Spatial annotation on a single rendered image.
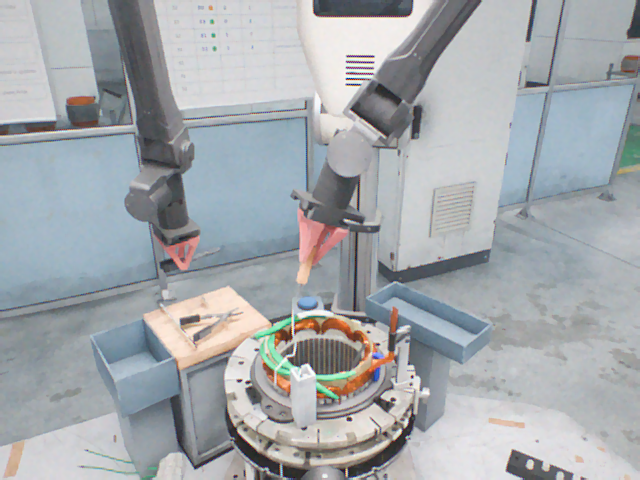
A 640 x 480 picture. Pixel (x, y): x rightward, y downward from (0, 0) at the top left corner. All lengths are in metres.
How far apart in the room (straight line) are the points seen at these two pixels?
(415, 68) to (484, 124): 2.61
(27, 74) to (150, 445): 2.08
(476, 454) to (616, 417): 1.54
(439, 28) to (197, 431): 0.86
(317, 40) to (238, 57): 1.87
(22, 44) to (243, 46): 1.04
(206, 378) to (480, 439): 0.62
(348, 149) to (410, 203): 2.47
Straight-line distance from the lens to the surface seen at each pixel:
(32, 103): 2.87
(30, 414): 2.72
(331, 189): 0.72
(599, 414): 2.68
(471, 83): 3.16
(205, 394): 1.08
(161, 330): 1.08
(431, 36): 0.68
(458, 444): 1.23
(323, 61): 1.11
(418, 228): 3.21
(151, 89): 0.85
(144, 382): 1.00
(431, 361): 1.11
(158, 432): 1.12
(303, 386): 0.74
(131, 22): 0.80
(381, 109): 0.71
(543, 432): 1.32
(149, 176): 0.91
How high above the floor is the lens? 1.66
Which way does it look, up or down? 26 degrees down
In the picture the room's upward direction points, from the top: straight up
